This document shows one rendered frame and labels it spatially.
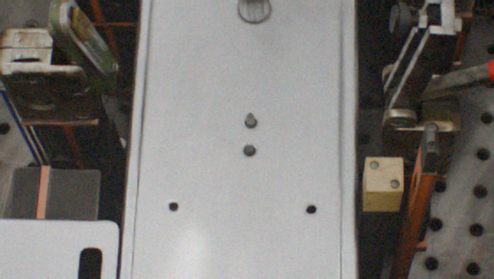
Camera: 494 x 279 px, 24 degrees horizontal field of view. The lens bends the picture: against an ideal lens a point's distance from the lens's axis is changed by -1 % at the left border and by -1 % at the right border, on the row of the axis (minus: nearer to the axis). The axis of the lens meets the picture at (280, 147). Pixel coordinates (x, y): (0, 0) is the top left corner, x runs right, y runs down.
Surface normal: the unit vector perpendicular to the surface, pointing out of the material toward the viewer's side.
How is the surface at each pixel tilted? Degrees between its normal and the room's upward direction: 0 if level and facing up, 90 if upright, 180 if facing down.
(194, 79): 0
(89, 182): 0
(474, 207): 0
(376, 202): 90
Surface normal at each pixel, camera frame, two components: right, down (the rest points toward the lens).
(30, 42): -0.01, -0.40
